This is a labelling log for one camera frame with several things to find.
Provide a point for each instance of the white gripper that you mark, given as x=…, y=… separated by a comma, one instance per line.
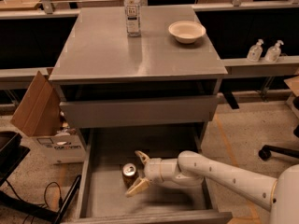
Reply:
x=152, y=169

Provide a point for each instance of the orange soda can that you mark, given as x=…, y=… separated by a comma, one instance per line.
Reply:
x=129, y=174

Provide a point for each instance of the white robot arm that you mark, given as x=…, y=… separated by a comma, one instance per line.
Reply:
x=279, y=196

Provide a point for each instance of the open grey middle drawer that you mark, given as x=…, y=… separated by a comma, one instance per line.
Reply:
x=101, y=196

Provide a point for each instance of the closed grey top drawer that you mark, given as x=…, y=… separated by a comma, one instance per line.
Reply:
x=139, y=112

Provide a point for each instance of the open cardboard box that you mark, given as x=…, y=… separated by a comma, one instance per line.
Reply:
x=40, y=118

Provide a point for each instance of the black office chair base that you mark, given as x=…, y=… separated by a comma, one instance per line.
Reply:
x=265, y=152

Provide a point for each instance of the black bin at left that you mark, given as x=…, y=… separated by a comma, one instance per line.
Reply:
x=11, y=153

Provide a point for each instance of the black metal stand leg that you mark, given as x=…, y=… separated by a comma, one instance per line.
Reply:
x=42, y=211

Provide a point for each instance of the left hand sanitizer bottle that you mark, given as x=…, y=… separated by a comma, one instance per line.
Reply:
x=255, y=51

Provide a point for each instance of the hand sanitizer bottle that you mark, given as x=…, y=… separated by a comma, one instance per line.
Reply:
x=255, y=51
x=273, y=52

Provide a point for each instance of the clear plastic water bottle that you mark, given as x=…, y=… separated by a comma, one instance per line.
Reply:
x=132, y=16

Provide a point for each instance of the right hand sanitizer bottle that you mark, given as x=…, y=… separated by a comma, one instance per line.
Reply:
x=273, y=52

